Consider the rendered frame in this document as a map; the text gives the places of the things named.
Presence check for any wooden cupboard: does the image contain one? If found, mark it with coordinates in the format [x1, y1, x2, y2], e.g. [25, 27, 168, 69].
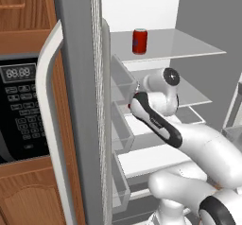
[0, 0, 62, 57]

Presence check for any glass fridge shelf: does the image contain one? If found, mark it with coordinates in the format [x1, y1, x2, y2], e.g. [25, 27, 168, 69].
[110, 28, 228, 63]
[126, 67, 213, 109]

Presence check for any pale fridge door handle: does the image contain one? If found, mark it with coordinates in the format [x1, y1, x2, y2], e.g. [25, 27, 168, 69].
[35, 19, 78, 225]

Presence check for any wooden cupboard door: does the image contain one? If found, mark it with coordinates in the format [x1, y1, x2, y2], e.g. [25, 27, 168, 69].
[0, 155, 87, 225]

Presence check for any black microwave oven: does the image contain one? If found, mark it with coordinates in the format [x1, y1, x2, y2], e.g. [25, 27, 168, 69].
[0, 53, 51, 165]

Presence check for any clear door bin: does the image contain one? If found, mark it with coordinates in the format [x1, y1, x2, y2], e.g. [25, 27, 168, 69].
[111, 100, 135, 152]
[111, 53, 139, 105]
[111, 152, 132, 215]

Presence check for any grey fridge door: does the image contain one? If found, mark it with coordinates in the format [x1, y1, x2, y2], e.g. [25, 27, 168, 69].
[51, 0, 140, 225]

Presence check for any white fridge drawer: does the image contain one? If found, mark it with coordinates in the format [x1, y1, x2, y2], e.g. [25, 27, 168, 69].
[115, 143, 194, 186]
[123, 105, 207, 143]

